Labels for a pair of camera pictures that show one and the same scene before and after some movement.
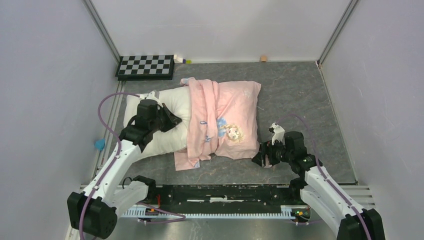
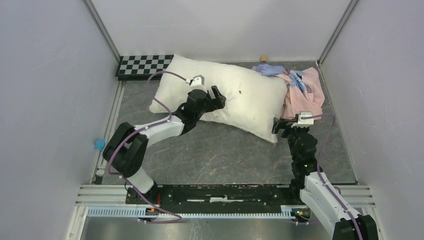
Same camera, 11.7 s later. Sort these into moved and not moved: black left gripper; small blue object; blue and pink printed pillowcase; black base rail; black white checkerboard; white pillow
Moved: white pillow; blue and pink printed pillowcase; black left gripper
Not moved: small blue object; black base rail; black white checkerboard
